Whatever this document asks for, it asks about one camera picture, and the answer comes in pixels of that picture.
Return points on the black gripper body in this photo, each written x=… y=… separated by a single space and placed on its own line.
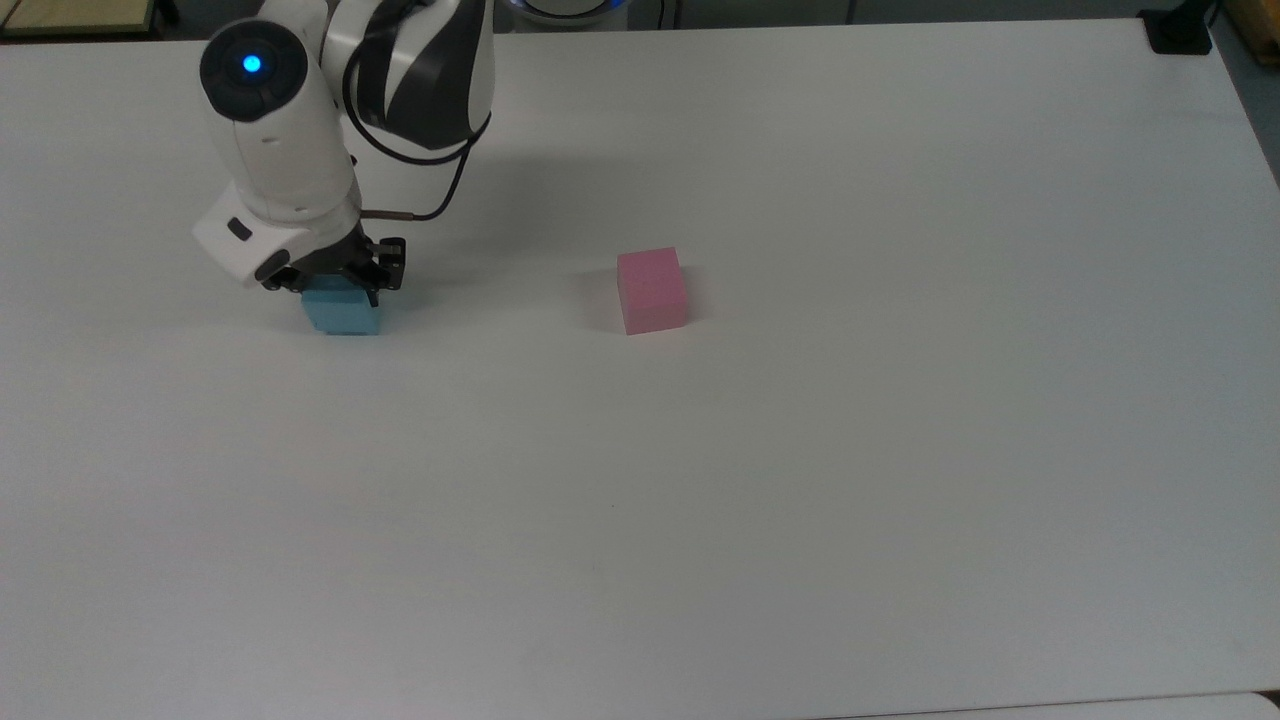
x=335 y=262

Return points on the blue foam cube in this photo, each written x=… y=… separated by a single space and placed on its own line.
x=342 y=310

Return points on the pink foam cube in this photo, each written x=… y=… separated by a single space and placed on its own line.
x=652 y=290

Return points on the wooden board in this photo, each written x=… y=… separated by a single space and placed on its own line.
x=75 y=14

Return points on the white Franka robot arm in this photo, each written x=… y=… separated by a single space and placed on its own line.
x=285 y=150

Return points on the orange wooden furniture edge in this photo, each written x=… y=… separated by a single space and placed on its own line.
x=1258 y=25

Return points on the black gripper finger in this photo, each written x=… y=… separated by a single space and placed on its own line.
x=390 y=265
x=280 y=280

